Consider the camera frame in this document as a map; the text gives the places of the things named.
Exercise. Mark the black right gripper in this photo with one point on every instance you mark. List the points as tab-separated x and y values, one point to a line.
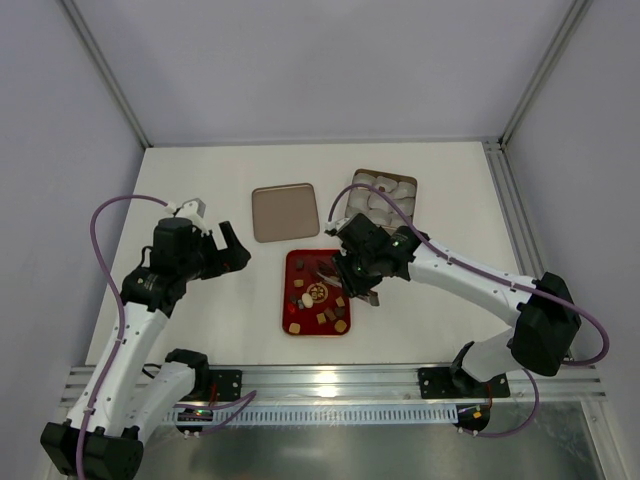
353	278

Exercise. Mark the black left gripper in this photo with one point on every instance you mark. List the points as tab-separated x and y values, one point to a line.
216	254

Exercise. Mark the metal serving tongs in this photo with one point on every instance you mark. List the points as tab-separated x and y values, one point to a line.
331	277

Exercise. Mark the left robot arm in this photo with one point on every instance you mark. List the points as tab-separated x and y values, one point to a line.
105	432

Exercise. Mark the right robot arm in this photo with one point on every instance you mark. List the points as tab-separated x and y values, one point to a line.
541	323

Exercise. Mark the brown rectangular chocolate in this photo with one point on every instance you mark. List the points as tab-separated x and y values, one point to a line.
330	314

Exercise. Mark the white round chocolate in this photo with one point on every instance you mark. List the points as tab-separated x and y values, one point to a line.
307	300

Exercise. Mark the golden round chocolate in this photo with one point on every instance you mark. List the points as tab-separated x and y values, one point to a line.
340	326

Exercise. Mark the red rectangular tray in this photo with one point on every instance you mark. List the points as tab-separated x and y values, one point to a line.
323	294

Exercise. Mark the beige tin lid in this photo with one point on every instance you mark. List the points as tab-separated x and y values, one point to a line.
284	212

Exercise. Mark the beige tin box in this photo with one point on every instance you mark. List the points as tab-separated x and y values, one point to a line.
387	199

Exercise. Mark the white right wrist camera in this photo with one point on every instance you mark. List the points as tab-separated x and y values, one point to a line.
333	227

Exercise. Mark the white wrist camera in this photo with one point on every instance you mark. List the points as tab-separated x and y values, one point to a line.
192	210
333	227

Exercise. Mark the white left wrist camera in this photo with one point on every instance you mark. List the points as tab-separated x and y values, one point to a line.
192	210

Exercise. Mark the aluminium frame rail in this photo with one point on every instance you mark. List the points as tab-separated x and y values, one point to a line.
397	384

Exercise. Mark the white slotted cable duct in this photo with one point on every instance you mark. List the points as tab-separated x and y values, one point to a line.
262	415

